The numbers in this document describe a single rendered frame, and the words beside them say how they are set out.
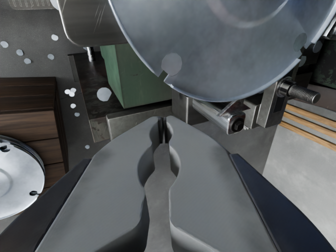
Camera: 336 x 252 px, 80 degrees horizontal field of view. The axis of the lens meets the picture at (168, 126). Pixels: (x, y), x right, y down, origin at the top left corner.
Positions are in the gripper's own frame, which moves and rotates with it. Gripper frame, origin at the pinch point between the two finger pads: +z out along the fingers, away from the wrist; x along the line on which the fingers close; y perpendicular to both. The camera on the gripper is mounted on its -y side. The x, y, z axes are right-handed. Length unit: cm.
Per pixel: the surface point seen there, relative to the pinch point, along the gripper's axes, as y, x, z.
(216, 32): -2.8, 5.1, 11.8
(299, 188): 132, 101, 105
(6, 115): 18, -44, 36
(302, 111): 52, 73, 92
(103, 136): 15.6, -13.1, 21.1
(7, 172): 33, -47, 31
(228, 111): 6.3, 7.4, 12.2
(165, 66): -0.4, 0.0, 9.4
